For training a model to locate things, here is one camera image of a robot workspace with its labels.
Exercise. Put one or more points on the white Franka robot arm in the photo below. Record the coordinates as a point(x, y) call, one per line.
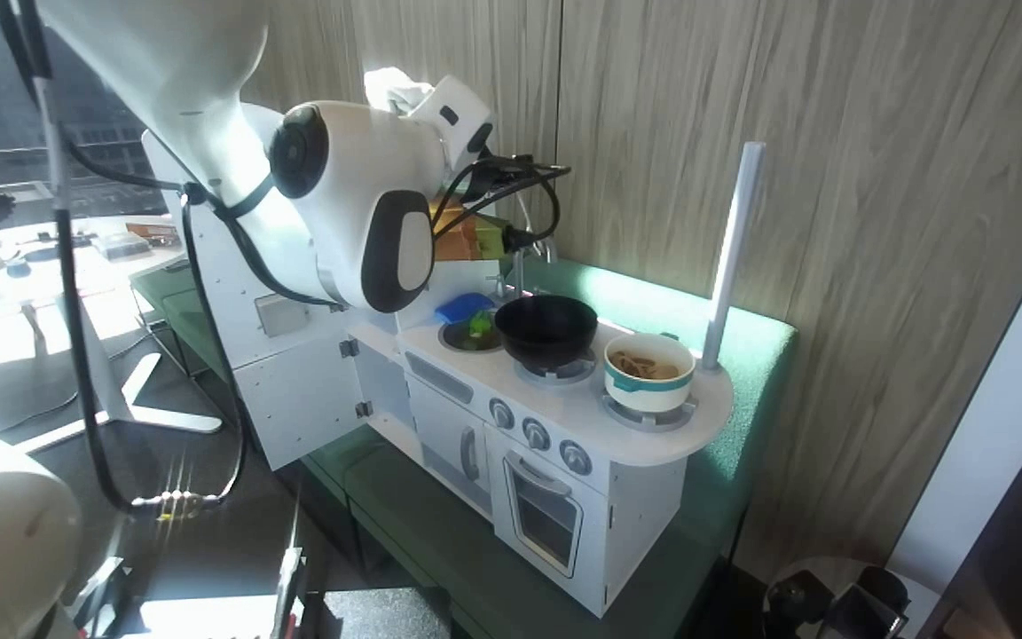
point(346, 178)

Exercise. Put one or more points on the black toy pot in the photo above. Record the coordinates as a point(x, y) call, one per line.
point(547, 332)

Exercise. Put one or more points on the white pot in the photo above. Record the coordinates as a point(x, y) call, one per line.
point(648, 391)

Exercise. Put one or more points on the green toy block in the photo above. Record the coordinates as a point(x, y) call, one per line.
point(484, 332)

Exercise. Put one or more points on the silver toy faucet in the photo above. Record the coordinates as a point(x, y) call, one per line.
point(521, 274)

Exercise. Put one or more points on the blue plastic toy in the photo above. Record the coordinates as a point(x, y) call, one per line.
point(461, 306)

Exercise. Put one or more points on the round grey stove knob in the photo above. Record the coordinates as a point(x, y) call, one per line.
point(500, 412)
point(577, 457)
point(538, 436)

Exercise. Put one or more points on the white toy cabinet door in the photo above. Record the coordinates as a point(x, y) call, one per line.
point(450, 445)

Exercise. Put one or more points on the white toy oven door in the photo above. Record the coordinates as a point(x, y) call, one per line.
point(547, 515)

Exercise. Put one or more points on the white toy kitchen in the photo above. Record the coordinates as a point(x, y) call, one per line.
point(641, 500)

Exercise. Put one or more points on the small white fridge door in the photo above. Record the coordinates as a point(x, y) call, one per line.
point(293, 409)

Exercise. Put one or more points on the black floor equipment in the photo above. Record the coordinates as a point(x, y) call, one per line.
point(831, 600)

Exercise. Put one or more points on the black tripod pole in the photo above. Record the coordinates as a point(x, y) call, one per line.
point(70, 296)

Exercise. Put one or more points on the white toy kitchen post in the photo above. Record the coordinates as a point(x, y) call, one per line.
point(733, 249)

